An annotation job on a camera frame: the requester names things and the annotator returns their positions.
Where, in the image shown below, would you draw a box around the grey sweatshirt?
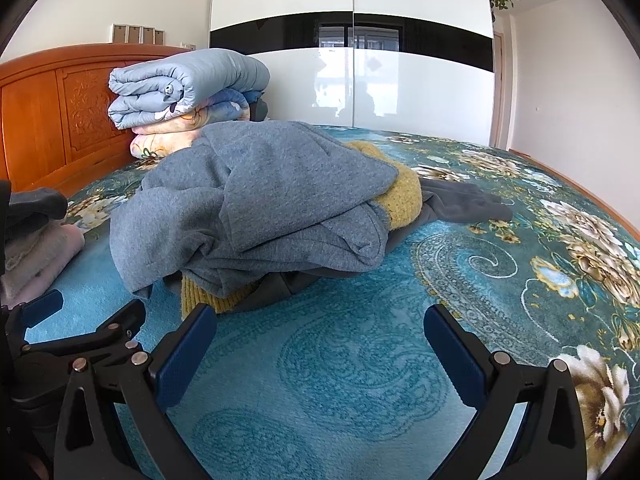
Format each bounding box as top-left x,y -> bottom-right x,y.
110,120 -> 398,298

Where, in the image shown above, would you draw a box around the folded pink beige garment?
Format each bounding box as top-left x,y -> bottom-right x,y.
1,222 -> 85,309

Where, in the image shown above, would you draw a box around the folded dark grey garment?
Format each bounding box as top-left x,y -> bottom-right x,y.
1,180 -> 67,242

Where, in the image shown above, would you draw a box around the wooden headboard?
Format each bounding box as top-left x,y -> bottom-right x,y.
1,44 -> 183,196

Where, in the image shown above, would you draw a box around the yellow knitted sweater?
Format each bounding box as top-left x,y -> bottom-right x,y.
180,140 -> 423,318

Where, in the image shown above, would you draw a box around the photo frames on headboard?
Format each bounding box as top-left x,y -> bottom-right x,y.
111,24 -> 165,46

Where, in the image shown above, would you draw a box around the white black wardrobe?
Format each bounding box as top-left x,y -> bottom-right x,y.
209,0 -> 495,145

